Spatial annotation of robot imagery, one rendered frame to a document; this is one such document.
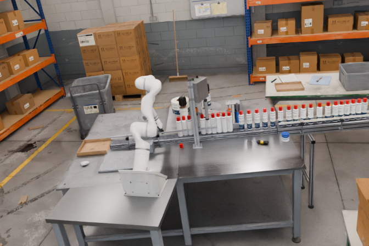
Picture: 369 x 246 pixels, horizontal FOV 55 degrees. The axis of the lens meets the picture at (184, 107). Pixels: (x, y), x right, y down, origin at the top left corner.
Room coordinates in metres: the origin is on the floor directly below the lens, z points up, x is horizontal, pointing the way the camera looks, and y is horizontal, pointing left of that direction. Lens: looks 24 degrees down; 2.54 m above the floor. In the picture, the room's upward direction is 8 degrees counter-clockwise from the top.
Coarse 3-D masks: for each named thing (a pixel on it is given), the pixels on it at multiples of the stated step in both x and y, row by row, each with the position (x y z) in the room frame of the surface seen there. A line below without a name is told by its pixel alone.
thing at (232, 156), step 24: (96, 120) 3.87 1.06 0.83; (120, 120) 3.78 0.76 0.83; (144, 120) 3.69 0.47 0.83; (168, 144) 3.06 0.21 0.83; (192, 144) 3.00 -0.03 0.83; (216, 144) 2.93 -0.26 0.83; (240, 144) 2.88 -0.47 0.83; (264, 144) 2.82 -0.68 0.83; (288, 144) 2.77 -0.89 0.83; (72, 168) 2.85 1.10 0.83; (96, 168) 2.80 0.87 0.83; (168, 168) 2.64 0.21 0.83; (192, 168) 2.59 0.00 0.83; (216, 168) 2.54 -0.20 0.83; (240, 168) 2.50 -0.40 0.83; (264, 168) 2.45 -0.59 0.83; (288, 168) 2.41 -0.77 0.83
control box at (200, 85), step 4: (196, 80) 3.00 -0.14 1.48; (200, 80) 2.98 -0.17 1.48; (204, 80) 3.02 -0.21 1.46; (196, 84) 2.92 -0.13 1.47; (200, 84) 2.97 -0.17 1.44; (204, 84) 3.01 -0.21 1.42; (196, 88) 2.92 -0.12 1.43; (200, 88) 2.96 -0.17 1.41; (204, 88) 3.01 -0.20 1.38; (196, 92) 2.92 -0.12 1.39; (200, 92) 2.96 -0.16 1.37; (204, 92) 3.00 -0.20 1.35; (196, 96) 2.93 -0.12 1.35; (200, 96) 2.95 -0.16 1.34; (204, 96) 3.00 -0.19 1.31; (208, 96) 3.04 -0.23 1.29; (196, 100) 2.93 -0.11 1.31; (200, 100) 2.94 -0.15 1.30
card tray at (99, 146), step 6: (102, 138) 3.31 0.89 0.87; (108, 138) 3.30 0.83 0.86; (84, 144) 3.29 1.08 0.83; (90, 144) 3.27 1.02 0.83; (96, 144) 3.25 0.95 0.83; (102, 144) 3.23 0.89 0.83; (108, 144) 3.22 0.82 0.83; (78, 150) 3.11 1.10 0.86; (84, 150) 3.15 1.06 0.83; (90, 150) 3.14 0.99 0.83; (96, 150) 3.12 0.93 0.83; (102, 150) 3.05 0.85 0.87
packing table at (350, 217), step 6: (342, 210) 1.90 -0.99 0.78; (348, 210) 1.90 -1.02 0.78; (354, 210) 1.89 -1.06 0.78; (342, 216) 1.87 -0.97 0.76; (348, 216) 1.84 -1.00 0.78; (354, 216) 1.83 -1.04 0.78; (348, 222) 1.79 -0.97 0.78; (354, 222) 1.78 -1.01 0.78; (348, 228) 1.74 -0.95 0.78; (354, 228) 1.73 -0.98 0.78; (348, 234) 1.69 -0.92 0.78; (354, 234) 1.68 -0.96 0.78; (348, 240) 1.66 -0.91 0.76; (354, 240) 1.64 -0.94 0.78; (360, 240) 1.63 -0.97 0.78
